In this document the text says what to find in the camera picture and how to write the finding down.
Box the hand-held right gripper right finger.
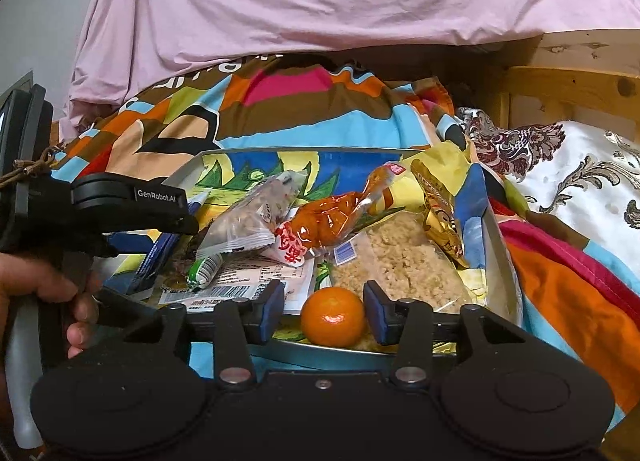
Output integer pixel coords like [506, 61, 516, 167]
[363, 280, 531, 389]

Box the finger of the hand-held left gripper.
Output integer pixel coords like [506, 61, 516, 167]
[70, 180, 201, 238]
[92, 288, 173, 329]

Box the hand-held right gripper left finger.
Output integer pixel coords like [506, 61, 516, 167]
[120, 280, 286, 389]

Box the white and green packet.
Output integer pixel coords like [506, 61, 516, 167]
[160, 258, 316, 314]

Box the tangerine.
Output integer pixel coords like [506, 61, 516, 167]
[300, 288, 367, 346]

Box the blue white toothpaste tube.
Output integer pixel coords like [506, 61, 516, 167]
[124, 188, 221, 293]

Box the clear rice cracker packet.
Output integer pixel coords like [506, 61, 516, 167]
[320, 211, 477, 313]

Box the green sausage stick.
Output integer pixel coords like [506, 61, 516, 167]
[186, 252, 224, 290]

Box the large clear nut brittle packet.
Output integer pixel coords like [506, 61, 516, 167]
[197, 170, 312, 257]

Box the orange chicken snack packet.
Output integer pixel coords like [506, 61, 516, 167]
[276, 162, 407, 268]

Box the gold foil snack packet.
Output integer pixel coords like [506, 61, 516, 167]
[410, 158, 474, 270]

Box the dinosaur print metal tray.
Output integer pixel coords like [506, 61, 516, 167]
[120, 146, 526, 378]

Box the person's left hand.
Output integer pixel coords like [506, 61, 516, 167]
[0, 252, 103, 362]

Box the colourful printed blanket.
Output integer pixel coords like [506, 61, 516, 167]
[50, 54, 640, 422]

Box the pink bed sheet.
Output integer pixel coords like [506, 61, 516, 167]
[60, 0, 640, 138]

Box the brown cord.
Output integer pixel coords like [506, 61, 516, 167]
[0, 145, 57, 192]

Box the wooden bed frame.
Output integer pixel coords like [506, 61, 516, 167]
[445, 28, 640, 143]

